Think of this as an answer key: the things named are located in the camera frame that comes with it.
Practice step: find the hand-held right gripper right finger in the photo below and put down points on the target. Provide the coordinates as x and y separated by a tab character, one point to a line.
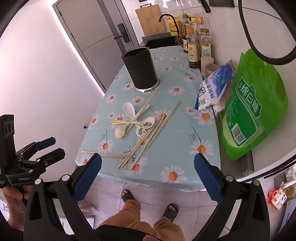
208	178

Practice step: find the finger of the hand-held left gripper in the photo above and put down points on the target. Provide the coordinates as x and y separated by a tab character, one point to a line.
47	141
54	154

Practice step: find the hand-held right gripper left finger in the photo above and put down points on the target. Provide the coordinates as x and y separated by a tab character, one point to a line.
89	178

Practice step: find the plain white ceramic spoon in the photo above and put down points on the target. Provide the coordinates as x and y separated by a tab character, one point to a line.
120	133
128	108

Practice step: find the yellow-tipped small utensil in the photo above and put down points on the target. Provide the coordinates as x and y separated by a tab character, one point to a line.
115	121

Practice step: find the printed white ceramic spoon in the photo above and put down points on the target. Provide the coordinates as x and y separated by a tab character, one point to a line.
140	132
148	122

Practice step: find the pile of wooden chopsticks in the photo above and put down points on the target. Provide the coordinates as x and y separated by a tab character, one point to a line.
160	124

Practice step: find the black cylindrical utensil holder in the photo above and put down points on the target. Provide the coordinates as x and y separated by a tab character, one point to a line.
141	69

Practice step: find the person's left hand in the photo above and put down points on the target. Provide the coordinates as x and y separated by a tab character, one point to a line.
13	201

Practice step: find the clear plastic bag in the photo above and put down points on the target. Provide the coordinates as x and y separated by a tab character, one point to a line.
86	208

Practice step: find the person's left slipper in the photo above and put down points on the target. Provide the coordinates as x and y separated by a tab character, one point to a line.
128	197

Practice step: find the person's slipper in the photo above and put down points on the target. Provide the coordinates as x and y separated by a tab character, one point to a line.
128	197
170	212

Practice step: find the person's right slipper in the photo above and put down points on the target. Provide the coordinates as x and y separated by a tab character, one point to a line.
170	212

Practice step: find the person's left leg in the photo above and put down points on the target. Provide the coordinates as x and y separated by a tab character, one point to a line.
124	217

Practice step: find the person's leg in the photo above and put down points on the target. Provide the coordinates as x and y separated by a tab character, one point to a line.
124	217
168	229

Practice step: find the person's right leg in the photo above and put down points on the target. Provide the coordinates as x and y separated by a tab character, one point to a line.
168	229

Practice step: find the green sugar bag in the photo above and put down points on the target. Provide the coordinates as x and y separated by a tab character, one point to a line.
252	104

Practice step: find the blue and white salt bag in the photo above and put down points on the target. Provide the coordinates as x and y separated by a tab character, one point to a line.
215	88

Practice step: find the brown contents plastic jar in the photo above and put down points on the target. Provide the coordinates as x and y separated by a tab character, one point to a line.
210	70

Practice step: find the blue daisy print tablecloth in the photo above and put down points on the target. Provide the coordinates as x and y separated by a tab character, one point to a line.
175	74

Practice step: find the grey door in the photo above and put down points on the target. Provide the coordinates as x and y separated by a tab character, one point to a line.
92	34

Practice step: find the soy sauce bottle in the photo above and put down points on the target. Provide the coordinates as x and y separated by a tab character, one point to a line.
193	49

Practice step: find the green label bottle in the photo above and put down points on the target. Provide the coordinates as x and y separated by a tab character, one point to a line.
206	45

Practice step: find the dark glass bottle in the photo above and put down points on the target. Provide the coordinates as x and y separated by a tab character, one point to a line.
185	45

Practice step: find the black sink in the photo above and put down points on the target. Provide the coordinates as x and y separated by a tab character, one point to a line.
159	41

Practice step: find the large cooking oil bottle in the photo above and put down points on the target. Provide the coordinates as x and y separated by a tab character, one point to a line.
185	24

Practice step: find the yellow plastic bottle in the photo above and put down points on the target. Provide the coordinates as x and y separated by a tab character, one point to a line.
172	25

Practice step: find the wooden cutting board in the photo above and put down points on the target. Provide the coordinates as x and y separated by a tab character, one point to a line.
149	19

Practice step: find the black faucet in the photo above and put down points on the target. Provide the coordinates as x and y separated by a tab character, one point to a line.
166	15

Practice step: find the black power strip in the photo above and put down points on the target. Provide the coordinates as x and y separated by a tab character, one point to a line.
222	2

